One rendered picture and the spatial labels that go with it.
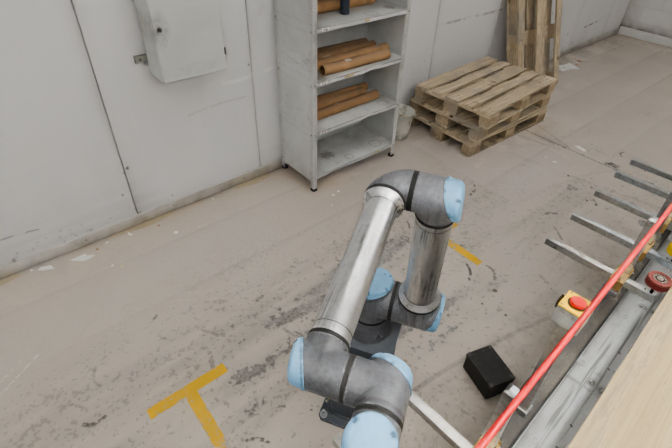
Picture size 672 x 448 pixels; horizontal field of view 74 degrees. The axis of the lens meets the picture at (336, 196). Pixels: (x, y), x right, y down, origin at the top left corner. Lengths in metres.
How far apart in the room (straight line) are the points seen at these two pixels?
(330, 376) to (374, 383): 0.08
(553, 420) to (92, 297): 2.47
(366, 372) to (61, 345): 2.25
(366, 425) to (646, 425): 0.98
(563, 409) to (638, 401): 0.31
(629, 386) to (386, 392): 0.97
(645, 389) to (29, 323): 2.88
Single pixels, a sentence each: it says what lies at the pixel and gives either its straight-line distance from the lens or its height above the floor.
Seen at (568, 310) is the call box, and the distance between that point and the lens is 1.32.
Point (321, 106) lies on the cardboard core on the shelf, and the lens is 3.55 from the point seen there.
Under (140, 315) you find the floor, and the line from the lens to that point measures 2.88.
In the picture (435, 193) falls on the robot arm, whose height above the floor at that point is 1.42.
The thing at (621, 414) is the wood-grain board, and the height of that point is 0.90.
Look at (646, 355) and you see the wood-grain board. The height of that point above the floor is 0.90.
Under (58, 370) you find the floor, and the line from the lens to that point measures 2.83.
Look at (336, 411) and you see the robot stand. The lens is 2.34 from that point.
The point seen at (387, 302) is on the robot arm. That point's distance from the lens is 1.69.
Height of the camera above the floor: 2.12
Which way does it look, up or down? 37 degrees down
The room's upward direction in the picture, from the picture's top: 2 degrees clockwise
